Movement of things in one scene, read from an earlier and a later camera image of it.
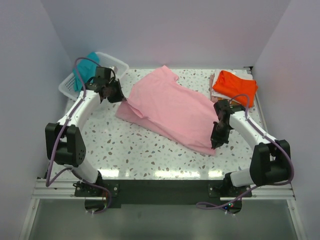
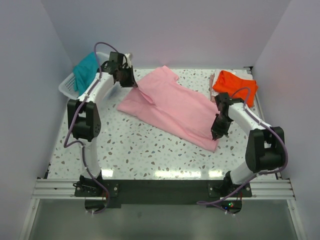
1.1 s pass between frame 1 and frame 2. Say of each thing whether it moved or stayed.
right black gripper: moved
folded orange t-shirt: stayed
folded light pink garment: stayed
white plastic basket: stayed
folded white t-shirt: stayed
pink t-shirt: moved
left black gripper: moved
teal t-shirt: stayed
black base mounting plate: stayed
